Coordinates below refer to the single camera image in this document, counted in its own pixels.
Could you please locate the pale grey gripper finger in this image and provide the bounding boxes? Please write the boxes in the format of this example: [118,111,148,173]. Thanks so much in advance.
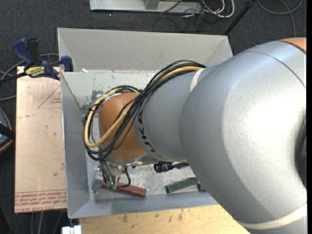
[92,175,104,194]

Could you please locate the red-brown flat block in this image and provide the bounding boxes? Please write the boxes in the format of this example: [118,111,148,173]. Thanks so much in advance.
[101,181,147,198]

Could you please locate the dark green flat block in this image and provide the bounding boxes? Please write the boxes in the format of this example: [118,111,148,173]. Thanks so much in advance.
[165,177,198,195]

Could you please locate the brown cardboard board red print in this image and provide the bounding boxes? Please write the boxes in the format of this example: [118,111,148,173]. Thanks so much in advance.
[14,66,68,214]

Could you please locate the grey metal bin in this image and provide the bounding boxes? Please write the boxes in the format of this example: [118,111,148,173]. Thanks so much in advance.
[57,27,234,219]

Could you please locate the black cylinder on white bracket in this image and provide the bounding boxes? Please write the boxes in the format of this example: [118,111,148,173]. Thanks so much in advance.
[154,161,190,174]

